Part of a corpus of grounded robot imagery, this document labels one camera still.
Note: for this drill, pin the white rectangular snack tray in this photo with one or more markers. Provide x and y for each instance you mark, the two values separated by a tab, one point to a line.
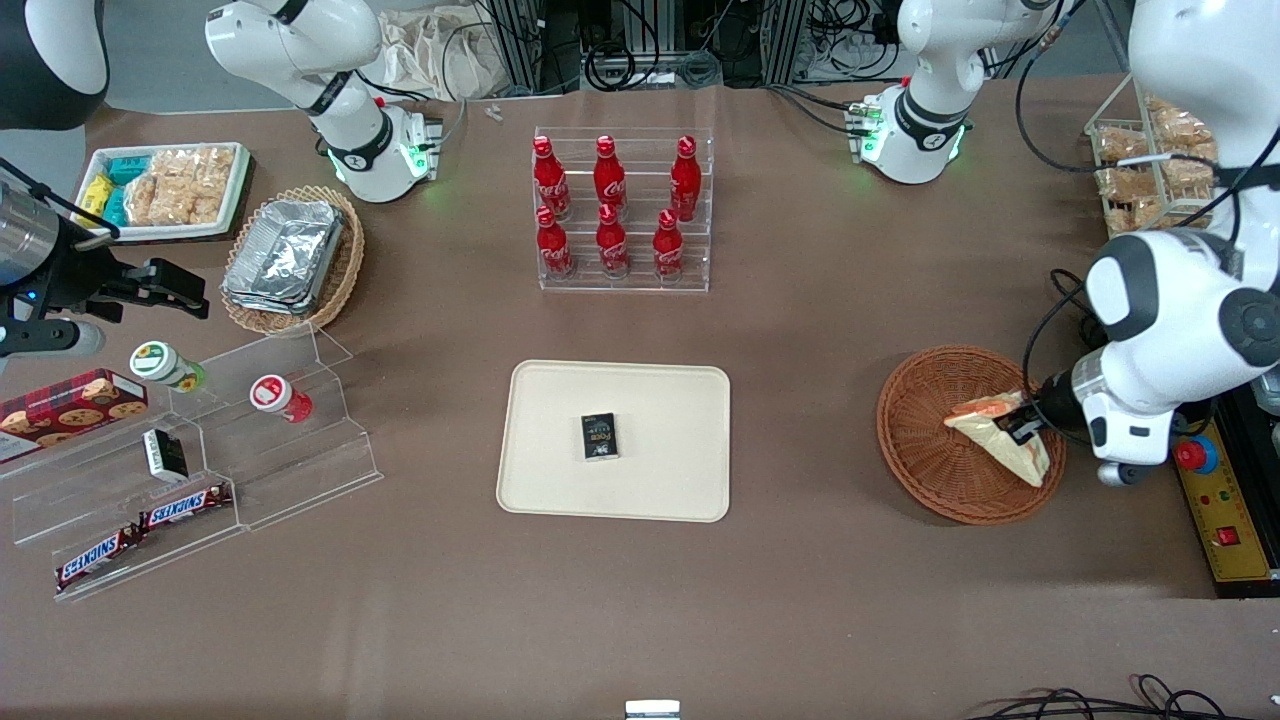
235	200

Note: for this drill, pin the aluminium frame equipment rack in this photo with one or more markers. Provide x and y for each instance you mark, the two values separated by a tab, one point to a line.
515	40

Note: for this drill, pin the small black card box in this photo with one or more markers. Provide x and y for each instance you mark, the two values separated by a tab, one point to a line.
600	437

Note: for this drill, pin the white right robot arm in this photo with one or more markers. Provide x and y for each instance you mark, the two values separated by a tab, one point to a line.
300	40

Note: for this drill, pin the small white device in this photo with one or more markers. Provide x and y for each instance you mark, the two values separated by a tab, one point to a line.
652	711

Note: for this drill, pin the Snickers chocolate bar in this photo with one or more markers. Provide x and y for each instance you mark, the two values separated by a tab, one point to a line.
185	507
98	558

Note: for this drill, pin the white cloth bag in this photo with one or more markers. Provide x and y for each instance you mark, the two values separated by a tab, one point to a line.
450	55

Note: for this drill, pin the triangular sandwich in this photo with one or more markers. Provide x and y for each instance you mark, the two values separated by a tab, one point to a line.
1030	465

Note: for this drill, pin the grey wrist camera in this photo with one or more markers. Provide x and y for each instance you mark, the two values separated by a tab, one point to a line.
50	340
1117	473

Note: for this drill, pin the beige plastic serving tray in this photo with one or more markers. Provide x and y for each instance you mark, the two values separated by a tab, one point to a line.
560	480

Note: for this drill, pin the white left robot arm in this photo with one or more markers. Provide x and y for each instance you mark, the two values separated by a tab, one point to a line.
1170	300

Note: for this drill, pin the clear acrylic bottle rack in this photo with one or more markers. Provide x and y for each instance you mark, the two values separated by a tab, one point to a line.
640	150

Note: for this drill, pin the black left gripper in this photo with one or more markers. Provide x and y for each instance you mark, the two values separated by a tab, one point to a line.
1052	411

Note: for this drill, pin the bagged cracker pack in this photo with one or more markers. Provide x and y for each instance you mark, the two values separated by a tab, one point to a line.
1185	122
1192	170
1128	183
1122	145
1135	215

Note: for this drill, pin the yellow snack packet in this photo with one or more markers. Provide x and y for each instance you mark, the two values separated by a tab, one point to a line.
97	195

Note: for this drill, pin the rice cracker snack pack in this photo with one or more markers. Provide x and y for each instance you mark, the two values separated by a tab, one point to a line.
195	165
160	205

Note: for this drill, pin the aluminium foil container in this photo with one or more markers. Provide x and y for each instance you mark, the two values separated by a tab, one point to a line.
285	255

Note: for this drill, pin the green-lidded cup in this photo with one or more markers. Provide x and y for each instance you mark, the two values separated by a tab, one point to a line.
160	362

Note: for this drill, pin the small black white box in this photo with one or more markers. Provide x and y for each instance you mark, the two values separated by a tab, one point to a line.
165	455

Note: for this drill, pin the red cola bottle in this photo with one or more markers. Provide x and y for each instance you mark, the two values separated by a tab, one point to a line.
612	248
554	250
668	252
609	180
550	180
686	180

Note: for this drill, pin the red cookie box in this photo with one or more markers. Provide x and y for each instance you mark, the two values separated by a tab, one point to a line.
60	410

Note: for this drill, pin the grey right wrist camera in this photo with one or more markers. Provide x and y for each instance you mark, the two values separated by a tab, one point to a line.
50	340

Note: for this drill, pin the yellow emergency stop box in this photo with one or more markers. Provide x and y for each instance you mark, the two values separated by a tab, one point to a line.
1230	560

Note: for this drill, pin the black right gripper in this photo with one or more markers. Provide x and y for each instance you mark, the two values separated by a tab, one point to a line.
92	281

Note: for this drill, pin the teal snack packet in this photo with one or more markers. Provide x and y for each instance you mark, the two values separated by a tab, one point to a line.
127	168
115	207

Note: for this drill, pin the brown round wicker basket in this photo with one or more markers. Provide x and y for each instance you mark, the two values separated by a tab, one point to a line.
930	470

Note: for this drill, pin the clear acrylic step shelf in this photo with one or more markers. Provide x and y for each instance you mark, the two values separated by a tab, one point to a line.
300	470

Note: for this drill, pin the red-lidded cup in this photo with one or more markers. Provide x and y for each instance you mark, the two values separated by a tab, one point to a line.
272	394

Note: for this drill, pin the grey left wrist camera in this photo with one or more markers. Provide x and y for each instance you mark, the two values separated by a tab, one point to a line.
1117	473

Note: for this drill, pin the light oval wicker basket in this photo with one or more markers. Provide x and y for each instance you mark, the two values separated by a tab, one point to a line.
345	270

